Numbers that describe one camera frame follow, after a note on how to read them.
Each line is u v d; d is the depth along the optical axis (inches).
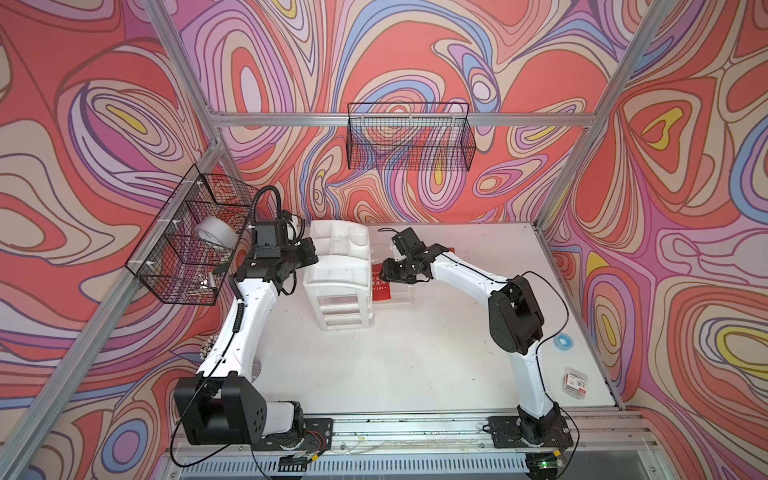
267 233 23.0
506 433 28.6
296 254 27.1
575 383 31.3
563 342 34.8
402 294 35.5
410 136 37.8
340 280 31.1
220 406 15.4
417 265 27.9
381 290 36.7
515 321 21.1
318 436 28.4
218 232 29.1
